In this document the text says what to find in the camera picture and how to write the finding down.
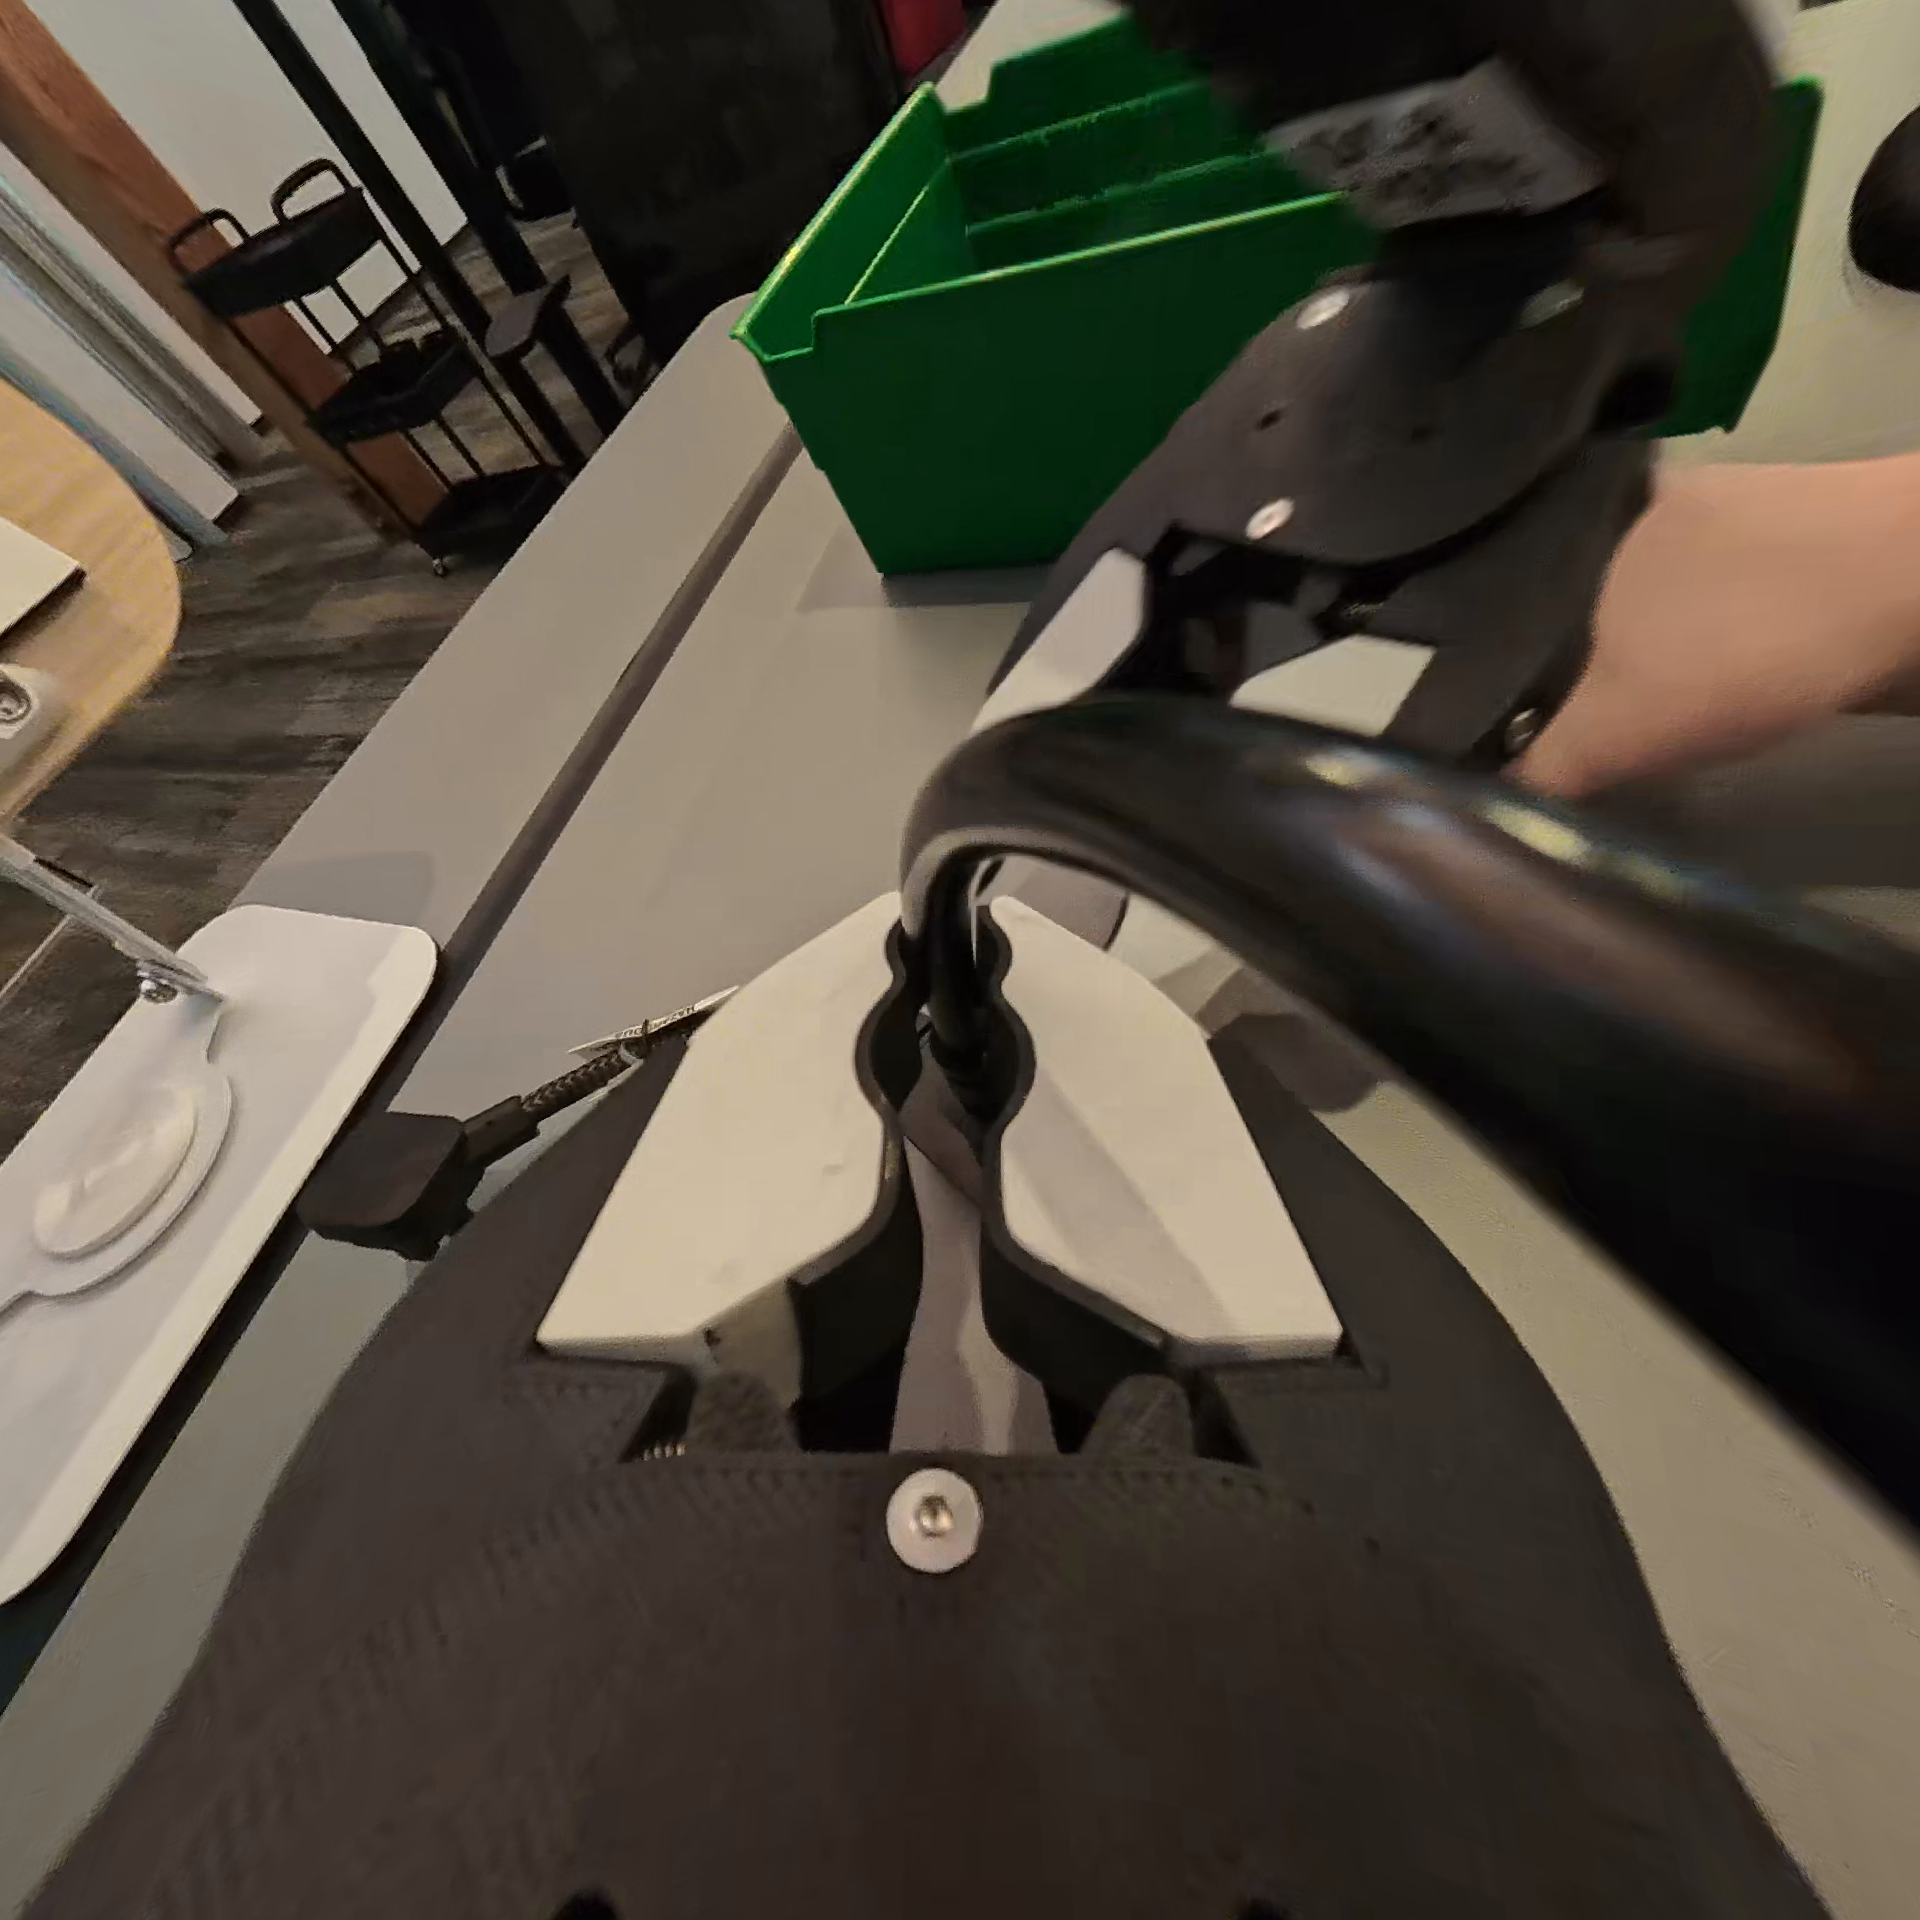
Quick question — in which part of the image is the printed instruction sheet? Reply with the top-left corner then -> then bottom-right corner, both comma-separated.
0,515 -> 83,639

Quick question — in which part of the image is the black utility cart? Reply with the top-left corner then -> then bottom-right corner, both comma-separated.
164,156 -> 588,579

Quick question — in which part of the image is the black metal post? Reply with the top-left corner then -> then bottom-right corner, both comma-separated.
231,0 -> 623,438

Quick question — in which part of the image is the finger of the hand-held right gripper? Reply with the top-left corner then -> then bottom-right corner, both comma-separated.
971,544 -> 1159,737
1226,633 -> 1446,739

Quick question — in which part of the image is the braided power strip cable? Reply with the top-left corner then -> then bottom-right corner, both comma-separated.
295,982 -> 740,1261

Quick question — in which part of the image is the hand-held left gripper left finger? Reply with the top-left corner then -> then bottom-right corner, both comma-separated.
536,892 -> 920,1450

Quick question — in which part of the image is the person's right forearm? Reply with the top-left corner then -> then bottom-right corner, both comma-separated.
1505,449 -> 1920,799

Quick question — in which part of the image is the black power cord with plug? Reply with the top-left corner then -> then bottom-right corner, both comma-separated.
896,696 -> 1920,1517

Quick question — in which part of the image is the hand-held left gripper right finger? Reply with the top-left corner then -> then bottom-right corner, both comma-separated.
977,894 -> 1348,1453

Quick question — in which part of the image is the white stand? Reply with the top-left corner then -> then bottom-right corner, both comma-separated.
0,659 -> 439,1608

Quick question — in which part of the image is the green plastic bin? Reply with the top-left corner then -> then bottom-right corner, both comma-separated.
733,13 -> 1823,579

